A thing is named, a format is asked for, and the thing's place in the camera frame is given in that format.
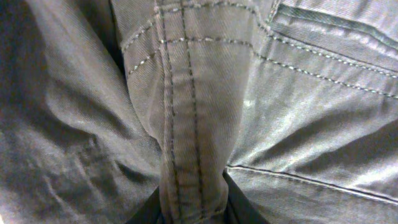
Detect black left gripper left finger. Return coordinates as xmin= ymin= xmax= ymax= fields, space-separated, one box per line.
xmin=126 ymin=187 xmax=162 ymax=224

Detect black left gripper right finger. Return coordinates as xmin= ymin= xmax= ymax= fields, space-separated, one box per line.
xmin=223 ymin=171 xmax=270 ymax=224

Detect grey shorts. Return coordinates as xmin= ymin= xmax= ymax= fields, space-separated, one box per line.
xmin=1 ymin=0 xmax=397 ymax=223

